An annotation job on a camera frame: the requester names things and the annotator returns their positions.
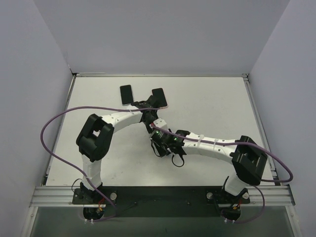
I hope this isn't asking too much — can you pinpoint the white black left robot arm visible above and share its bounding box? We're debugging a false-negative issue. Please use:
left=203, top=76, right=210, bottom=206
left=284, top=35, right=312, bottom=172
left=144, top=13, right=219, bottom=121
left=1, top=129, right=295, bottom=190
left=76, top=95, right=164, bottom=203

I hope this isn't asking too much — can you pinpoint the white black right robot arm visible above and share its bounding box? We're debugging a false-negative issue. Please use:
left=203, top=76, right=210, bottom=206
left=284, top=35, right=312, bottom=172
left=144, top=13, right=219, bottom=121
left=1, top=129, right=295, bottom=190
left=150, top=129, right=267, bottom=197

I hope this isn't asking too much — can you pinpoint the phone in grey case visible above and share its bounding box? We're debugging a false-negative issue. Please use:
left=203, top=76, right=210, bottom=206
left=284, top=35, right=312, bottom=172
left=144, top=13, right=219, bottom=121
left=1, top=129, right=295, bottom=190
left=119, top=84, right=134, bottom=106

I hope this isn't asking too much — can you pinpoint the phone in pink case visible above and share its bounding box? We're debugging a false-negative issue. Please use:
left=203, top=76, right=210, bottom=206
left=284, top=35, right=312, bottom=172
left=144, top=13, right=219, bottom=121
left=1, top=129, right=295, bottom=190
left=152, top=88, right=168, bottom=108

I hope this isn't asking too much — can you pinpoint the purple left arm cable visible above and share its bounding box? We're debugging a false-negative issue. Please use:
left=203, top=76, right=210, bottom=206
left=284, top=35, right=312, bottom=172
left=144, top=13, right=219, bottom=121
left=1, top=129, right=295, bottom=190
left=40, top=106, right=139, bottom=222

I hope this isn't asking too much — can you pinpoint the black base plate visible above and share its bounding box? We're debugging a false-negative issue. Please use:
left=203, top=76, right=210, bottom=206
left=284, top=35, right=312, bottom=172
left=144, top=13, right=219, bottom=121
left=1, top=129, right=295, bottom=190
left=83, top=187, right=241, bottom=219

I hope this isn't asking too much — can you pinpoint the aluminium front rail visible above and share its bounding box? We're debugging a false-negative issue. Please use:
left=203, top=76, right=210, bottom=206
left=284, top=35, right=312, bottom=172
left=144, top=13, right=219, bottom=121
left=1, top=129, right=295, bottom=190
left=30, top=186, right=295, bottom=207

